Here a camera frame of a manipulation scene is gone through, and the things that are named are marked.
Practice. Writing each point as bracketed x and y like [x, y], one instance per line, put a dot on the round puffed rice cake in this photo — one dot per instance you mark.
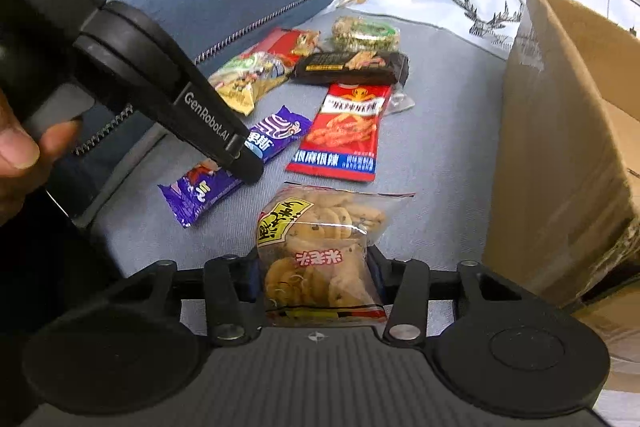
[351, 33]

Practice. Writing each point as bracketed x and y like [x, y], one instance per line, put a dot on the person left hand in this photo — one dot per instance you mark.
[25, 163]

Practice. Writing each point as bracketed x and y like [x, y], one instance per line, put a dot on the grey deer print sofa cover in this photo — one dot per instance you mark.
[442, 151]

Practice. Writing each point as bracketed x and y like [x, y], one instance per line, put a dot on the chocolate chip cookie bag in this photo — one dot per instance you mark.
[312, 243]

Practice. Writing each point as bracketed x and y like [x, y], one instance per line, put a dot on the brown cardboard box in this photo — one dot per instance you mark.
[564, 218]

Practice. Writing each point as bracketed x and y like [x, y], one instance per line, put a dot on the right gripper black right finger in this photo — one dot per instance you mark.
[489, 341]

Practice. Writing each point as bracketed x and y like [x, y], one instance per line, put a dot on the green label peanut packet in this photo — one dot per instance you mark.
[246, 78]

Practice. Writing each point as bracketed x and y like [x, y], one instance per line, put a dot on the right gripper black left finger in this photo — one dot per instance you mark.
[147, 337]

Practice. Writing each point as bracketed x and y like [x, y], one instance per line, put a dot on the purple candy wrapper packet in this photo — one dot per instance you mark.
[207, 183]

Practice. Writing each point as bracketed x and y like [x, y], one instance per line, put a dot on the black cracker packet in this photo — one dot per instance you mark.
[361, 67]

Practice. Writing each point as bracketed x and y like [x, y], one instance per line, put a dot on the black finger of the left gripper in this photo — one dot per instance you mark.
[240, 159]

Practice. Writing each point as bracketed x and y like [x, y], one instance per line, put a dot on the red snack packet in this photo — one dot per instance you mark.
[289, 44]

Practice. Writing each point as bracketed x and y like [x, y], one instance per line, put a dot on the red spicy strips packet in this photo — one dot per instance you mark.
[342, 142]

